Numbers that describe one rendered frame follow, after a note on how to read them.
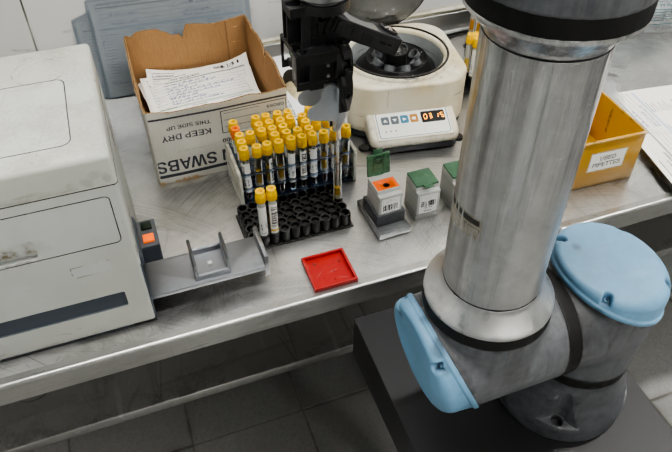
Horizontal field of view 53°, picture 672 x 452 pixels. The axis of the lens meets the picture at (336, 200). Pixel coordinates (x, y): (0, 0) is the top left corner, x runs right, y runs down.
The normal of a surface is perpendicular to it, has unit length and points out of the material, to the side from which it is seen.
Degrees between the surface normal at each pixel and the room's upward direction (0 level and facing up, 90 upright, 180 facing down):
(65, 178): 89
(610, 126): 90
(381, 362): 4
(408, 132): 25
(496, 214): 90
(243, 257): 0
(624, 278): 8
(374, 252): 0
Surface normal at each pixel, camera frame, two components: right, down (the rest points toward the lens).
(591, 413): 0.15, 0.46
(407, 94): 0.19, 0.65
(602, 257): 0.14, -0.73
